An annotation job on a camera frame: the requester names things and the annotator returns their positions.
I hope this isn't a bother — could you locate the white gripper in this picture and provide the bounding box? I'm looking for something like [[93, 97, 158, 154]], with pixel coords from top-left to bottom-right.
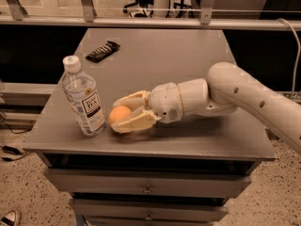
[[110, 83, 183, 134]]

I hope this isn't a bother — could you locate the orange fruit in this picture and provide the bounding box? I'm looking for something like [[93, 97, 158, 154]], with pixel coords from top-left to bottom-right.
[[108, 105, 132, 123]]

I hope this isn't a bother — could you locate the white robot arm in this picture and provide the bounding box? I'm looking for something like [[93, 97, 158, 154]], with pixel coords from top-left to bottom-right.
[[110, 62, 301, 153]]

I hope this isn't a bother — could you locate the clear plastic water bottle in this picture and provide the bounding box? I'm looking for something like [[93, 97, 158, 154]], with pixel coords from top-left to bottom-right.
[[62, 56, 105, 137]]

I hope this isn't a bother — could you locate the black snack bar wrapper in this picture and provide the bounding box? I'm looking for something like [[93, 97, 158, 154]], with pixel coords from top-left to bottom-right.
[[86, 40, 120, 63]]

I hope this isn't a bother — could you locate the black office chair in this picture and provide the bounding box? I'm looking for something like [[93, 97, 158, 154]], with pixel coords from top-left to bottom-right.
[[123, 0, 153, 18]]

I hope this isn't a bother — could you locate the metal railing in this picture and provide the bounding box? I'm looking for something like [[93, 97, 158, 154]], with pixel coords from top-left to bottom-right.
[[0, 0, 301, 31]]

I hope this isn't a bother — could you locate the white sneaker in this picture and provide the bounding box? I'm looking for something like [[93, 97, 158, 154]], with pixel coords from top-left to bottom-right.
[[0, 210, 21, 226]]

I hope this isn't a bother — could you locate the black power adapter cable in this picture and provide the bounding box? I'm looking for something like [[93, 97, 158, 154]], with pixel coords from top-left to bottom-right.
[[0, 122, 32, 163]]

